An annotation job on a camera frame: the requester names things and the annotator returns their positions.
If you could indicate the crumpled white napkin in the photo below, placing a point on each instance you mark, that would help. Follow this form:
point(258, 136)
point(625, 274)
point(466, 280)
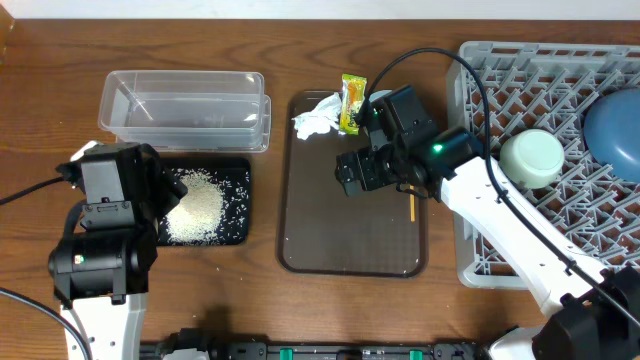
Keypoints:
point(321, 120)

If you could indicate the wooden chopstick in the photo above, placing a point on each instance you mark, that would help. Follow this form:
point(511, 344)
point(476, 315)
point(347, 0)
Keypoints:
point(412, 201)

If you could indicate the yellow snack wrapper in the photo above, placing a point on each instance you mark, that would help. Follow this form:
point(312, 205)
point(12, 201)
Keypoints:
point(353, 96)

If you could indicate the brown serving tray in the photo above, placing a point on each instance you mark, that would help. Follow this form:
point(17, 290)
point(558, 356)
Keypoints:
point(324, 231)

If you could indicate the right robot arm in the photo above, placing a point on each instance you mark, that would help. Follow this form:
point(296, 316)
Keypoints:
point(591, 312)

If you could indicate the pile of white rice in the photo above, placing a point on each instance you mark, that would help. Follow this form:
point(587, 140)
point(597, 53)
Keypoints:
point(197, 207)

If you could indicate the black waste tray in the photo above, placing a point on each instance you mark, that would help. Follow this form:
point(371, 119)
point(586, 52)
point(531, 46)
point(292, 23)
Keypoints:
point(235, 225)

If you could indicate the mint green bowl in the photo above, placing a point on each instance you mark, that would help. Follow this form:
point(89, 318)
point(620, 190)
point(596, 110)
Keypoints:
point(532, 159)

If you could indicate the clear plastic bin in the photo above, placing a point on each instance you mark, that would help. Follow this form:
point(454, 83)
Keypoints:
point(188, 110)

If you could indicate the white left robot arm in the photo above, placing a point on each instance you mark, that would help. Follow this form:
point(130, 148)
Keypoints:
point(100, 267)

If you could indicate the dark blue plate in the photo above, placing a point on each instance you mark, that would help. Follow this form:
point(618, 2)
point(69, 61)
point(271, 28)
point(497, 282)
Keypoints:
point(611, 132)

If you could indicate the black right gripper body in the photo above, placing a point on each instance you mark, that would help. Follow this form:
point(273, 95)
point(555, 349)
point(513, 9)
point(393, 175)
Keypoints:
point(382, 166)

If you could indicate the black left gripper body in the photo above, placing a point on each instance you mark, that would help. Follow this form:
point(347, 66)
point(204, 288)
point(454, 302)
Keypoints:
point(159, 192)

